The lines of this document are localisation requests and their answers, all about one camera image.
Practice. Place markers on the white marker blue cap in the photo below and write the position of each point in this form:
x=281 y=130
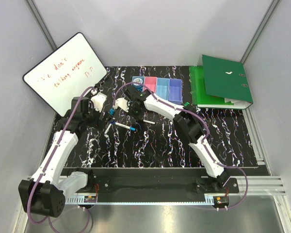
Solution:
x=125 y=126

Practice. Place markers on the green lever arch binder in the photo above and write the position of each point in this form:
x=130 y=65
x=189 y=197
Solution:
x=225 y=83

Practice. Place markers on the translucent green plastic folder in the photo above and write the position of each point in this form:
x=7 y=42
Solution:
x=198 y=89

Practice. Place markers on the black marker blue cap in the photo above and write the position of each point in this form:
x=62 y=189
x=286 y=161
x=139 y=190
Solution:
x=109 y=115

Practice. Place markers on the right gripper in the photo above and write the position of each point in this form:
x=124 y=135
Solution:
x=139 y=116

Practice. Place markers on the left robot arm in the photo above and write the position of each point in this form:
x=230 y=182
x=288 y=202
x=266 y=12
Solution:
x=44 y=193

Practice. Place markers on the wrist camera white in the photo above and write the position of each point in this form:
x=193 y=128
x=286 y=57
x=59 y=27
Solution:
x=121 y=103
x=98 y=99

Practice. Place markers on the white dry-erase board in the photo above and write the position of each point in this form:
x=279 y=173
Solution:
x=66 y=73

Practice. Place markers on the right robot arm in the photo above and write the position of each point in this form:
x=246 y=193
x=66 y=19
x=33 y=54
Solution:
x=190 y=129

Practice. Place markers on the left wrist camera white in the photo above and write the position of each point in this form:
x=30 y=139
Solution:
x=98 y=99

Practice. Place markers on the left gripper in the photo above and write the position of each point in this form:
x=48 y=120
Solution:
x=98 y=122

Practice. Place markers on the purple storage bin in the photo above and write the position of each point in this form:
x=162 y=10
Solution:
x=175 y=91

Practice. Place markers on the black marble pattern mat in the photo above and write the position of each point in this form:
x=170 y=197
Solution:
x=158 y=145

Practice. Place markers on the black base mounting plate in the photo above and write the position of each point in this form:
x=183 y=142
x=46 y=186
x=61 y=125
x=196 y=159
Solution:
x=151 y=185

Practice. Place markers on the white pen black tip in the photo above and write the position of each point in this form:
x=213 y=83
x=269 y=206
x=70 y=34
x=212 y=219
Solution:
x=150 y=122

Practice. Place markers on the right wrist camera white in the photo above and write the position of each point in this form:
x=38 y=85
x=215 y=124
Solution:
x=121 y=103

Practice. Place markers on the pink storage bin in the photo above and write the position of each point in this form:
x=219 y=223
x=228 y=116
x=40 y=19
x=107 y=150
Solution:
x=151 y=83

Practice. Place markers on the light blue storage bin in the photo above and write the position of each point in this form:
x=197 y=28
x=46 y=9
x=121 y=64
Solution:
x=162 y=89

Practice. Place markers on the blue round tape dispenser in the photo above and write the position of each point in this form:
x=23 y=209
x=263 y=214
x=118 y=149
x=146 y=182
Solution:
x=138 y=82

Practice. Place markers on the aluminium rail frame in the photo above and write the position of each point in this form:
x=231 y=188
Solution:
x=261 y=206

